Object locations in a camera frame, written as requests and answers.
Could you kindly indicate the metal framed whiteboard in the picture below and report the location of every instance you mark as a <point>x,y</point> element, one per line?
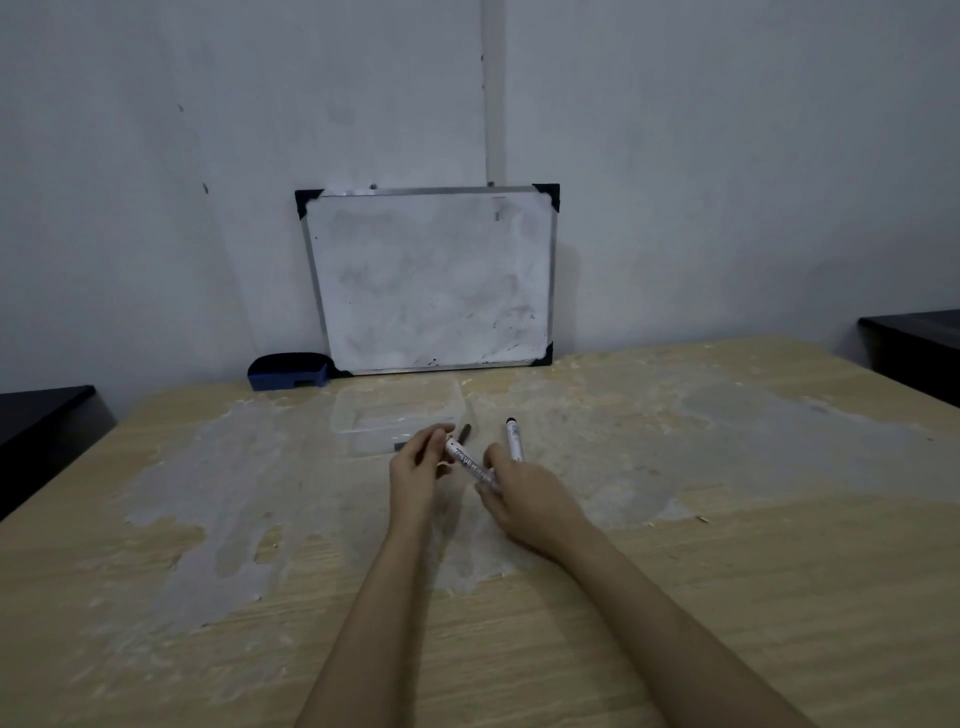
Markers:
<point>431,281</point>

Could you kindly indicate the white whiteboard marker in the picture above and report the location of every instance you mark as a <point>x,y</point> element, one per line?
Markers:
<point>466,459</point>
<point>514,441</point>

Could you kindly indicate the clear plastic container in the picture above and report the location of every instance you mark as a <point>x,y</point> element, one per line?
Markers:
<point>390,409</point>

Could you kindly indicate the person's left thumb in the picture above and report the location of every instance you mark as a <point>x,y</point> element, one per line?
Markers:
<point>445,469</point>

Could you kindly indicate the person's right thumb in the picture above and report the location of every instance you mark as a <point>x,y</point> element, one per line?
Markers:
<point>489,502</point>

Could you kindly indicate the person's right forearm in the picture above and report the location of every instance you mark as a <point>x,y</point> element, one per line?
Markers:
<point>675,637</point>

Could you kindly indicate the person's right hand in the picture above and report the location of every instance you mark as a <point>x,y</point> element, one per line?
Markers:
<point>536,502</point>

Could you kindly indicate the white wall conduit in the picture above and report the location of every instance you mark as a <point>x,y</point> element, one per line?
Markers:
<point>493,90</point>

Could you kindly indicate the blue whiteboard eraser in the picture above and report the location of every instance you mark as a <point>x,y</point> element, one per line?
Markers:
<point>289,371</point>

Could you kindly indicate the black side table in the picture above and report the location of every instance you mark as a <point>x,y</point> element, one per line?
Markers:
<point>45,442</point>
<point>919,352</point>

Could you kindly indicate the person's left forearm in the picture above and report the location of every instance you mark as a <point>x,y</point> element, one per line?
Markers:
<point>367,637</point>

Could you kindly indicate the person's left hand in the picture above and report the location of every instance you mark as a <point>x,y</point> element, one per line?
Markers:
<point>411,480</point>

